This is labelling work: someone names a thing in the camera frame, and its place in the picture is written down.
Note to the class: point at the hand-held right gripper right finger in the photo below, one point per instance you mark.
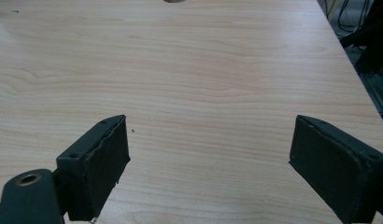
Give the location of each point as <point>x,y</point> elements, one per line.
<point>339,168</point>

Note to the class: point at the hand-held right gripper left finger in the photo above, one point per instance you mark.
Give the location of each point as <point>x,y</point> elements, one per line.
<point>96,168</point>

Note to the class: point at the black metal stand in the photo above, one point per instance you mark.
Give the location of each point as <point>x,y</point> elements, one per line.
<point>368,40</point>

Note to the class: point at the round grey object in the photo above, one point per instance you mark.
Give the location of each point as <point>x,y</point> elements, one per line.
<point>174,1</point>

